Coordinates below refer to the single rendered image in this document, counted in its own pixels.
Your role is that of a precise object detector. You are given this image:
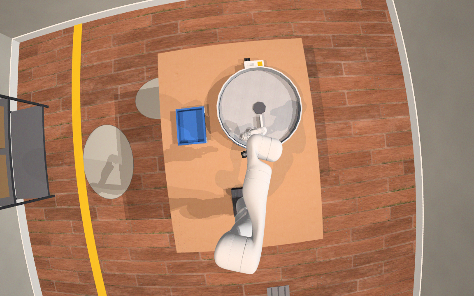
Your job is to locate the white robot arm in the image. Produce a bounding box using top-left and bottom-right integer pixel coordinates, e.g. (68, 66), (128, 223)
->
(214, 127), (282, 274)

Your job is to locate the blue crate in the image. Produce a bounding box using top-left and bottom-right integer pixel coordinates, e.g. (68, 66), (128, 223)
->
(176, 106), (207, 146)

